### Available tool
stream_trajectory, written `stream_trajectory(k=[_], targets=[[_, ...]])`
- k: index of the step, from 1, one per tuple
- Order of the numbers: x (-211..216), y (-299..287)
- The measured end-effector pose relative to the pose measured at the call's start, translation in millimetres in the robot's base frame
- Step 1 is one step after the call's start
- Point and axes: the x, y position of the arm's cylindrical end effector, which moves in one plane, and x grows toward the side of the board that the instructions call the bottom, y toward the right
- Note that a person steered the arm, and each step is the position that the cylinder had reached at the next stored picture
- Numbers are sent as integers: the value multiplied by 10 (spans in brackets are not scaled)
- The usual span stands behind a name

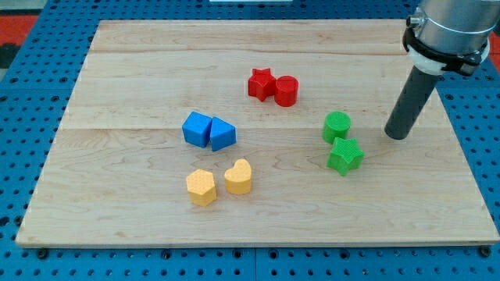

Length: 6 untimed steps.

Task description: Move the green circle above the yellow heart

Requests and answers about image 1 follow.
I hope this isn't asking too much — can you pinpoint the yellow heart block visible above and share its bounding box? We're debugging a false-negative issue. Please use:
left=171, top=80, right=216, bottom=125
left=224, top=158, right=252, bottom=195

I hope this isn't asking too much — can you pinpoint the wooden board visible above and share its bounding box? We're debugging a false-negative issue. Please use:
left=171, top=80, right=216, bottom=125
left=16, top=20, right=499, bottom=248

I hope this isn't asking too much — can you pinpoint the blue triangle block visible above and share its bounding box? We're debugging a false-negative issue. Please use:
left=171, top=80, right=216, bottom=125
left=209, top=117, right=237, bottom=151

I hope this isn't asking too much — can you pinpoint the blue cube block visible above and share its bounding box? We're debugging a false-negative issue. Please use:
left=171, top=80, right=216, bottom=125
left=182, top=112, right=213, bottom=148

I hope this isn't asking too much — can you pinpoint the red star block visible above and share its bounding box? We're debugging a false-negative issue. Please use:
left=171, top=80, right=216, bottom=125
left=248, top=68, right=276, bottom=101

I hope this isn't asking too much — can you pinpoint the red cylinder block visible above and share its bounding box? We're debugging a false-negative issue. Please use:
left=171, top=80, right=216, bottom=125
left=274, top=76, right=299, bottom=107

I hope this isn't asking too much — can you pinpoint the yellow hexagon block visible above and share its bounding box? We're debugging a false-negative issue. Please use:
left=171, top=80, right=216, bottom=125
left=186, top=169, right=217, bottom=207

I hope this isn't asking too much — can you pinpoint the green cylinder block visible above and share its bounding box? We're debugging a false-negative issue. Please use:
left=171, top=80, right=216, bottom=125
left=322, top=111, right=351, bottom=144

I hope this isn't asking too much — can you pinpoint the green star block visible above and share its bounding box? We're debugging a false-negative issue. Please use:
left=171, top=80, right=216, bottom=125
left=327, top=137, right=365, bottom=176

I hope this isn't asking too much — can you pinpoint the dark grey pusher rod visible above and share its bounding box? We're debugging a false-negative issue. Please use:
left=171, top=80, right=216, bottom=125
left=384, top=66, right=439, bottom=140

